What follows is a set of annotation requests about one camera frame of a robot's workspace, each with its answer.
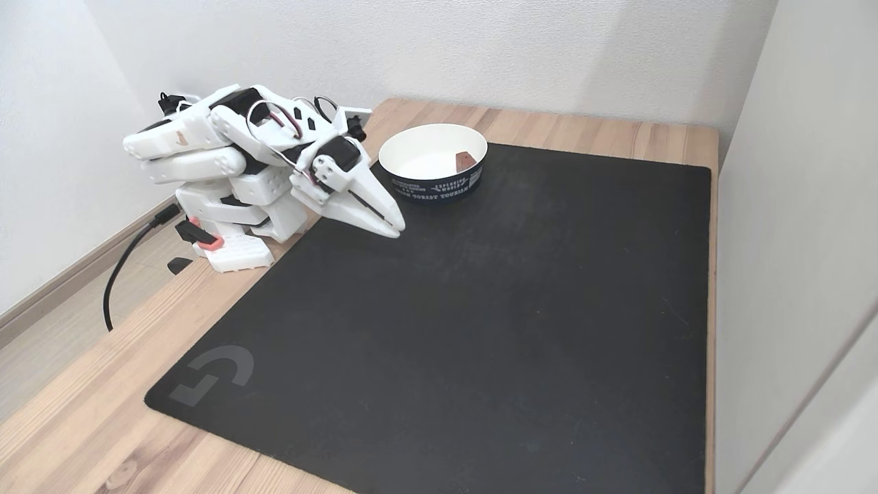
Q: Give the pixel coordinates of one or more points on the red-brown toy block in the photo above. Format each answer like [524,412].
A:
[464,162]

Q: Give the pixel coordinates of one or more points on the pale grey cabinet panel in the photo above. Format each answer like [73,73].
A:
[789,240]

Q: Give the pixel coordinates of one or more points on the black mouse mat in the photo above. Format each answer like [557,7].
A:
[446,343]

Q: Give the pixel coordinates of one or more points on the black power adapter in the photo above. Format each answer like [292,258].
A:
[168,103]

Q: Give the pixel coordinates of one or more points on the white paper bowl navy band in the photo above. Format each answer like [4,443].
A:
[418,165]

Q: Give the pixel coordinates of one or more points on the wooden baseboard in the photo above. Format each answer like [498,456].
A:
[55,288]

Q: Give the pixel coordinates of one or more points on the black and orange table clamp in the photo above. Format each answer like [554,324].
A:
[199,233]

